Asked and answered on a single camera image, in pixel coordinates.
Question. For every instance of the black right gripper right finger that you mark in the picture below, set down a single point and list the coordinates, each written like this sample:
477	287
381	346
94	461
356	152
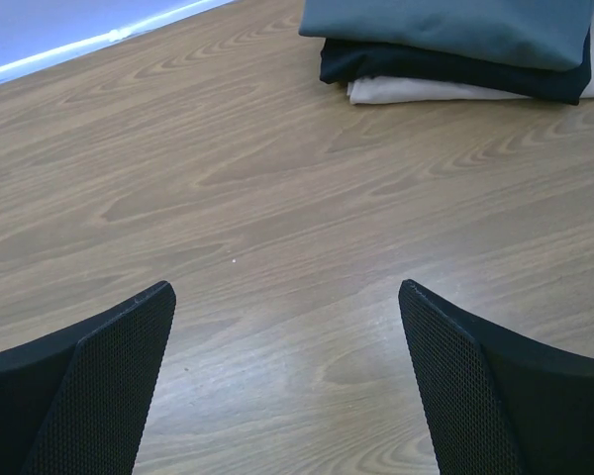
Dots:
495	401

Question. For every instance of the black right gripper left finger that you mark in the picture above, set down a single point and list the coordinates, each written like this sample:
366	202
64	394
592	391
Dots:
76	401

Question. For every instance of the folded beige t shirt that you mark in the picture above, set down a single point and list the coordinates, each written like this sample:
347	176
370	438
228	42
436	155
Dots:
391	90

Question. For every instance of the folded grey-green t shirt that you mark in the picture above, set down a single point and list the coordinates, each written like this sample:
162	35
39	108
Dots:
533	34

